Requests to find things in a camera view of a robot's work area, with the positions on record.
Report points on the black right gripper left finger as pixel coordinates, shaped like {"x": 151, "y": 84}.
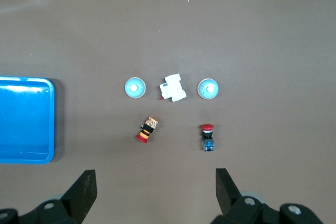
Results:
{"x": 78, "y": 200}

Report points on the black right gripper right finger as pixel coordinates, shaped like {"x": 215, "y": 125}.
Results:
{"x": 228, "y": 197}

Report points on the light blue desk bell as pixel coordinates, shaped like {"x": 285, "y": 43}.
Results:
{"x": 135, "y": 87}
{"x": 208, "y": 88}

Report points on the red mushroom button blue body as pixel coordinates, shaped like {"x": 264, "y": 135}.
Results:
{"x": 208, "y": 140}

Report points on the blue plastic tray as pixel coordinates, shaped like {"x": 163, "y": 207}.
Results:
{"x": 26, "y": 121}

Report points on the orange and red push button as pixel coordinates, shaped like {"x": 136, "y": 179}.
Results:
{"x": 147, "y": 130}

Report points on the white circuit breaker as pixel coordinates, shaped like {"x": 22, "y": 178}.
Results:
{"x": 172, "y": 89}

